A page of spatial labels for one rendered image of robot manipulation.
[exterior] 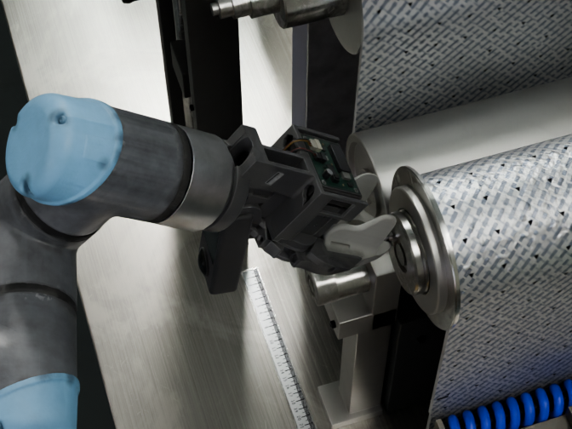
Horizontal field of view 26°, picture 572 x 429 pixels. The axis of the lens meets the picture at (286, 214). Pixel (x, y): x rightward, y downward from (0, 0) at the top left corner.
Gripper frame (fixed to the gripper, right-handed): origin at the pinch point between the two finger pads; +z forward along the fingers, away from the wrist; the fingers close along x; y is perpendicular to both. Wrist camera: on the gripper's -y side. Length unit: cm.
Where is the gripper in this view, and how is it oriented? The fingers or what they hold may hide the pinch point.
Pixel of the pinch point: (369, 239)
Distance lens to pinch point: 108.2
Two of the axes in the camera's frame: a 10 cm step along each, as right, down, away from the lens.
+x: -3.1, -7.8, 5.4
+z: 7.3, 1.7, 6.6
